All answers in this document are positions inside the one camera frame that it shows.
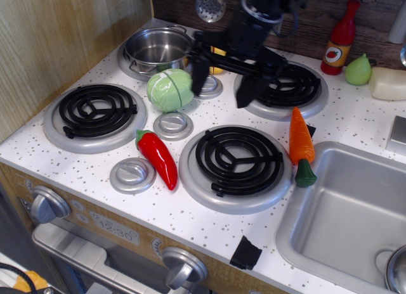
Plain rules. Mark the green toy cabbage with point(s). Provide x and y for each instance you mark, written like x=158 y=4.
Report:
x=170 y=90

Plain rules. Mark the white toy block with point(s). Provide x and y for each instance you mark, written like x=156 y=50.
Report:
x=387 y=84

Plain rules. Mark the black tape piece by carrot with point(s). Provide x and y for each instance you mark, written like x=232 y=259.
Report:
x=311 y=130

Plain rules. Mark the front right stove burner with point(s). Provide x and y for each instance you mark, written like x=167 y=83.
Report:
x=235 y=170

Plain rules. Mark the right oven dial knob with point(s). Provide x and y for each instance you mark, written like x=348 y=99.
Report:
x=183 y=267

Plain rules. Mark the front left stove burner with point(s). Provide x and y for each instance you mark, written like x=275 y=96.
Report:
x=94 y=118

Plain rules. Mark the silver faucet pipe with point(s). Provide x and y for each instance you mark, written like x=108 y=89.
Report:
x=396 y=34

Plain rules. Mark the oven dial knob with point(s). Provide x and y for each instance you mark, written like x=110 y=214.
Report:
x=183 y=267
x=48 y=205

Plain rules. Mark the grey toy sink basin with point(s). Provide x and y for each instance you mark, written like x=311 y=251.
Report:
x=345 y=226

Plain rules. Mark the hanging steel strainer ladle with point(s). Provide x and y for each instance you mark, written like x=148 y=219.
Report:
x=210 y=11

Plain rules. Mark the small steel pot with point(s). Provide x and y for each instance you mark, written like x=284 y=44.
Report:
x=171 y=34

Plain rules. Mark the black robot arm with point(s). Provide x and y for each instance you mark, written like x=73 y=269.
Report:
x=268 y=11

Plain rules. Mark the steel bowl in sink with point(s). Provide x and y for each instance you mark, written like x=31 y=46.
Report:
x=395 y=271

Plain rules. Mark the back right stove burner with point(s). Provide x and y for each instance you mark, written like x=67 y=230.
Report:
x=298 y=85

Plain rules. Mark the silver oven door handle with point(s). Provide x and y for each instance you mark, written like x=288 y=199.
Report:
x=82 y=263

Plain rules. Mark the left oven dial knob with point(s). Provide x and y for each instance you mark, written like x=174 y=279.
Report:
x=48 y=205

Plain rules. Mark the green toy pear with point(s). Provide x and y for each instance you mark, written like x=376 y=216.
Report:
x=358 y=72

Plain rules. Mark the red toy chili pepper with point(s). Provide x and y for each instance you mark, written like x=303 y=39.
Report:
x=156 y=152

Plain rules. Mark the silver stovetop knob front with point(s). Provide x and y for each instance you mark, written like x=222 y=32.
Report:
x=132 y=176

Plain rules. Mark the silver stovetop knob middle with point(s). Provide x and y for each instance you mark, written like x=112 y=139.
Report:
x=173 y=126

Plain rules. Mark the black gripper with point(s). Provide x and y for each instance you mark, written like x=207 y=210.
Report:
x=246 y=54

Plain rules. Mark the orange toy carrot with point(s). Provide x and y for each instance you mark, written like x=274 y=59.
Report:
x=301 y=149

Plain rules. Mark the red toy ketchup bottle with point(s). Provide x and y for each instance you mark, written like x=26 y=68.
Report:
x=340 y=41

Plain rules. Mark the black tape piece front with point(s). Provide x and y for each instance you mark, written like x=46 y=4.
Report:
x=246 y=255

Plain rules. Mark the yellow toy bell pepper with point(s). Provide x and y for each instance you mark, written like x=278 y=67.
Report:
x=212 y=70

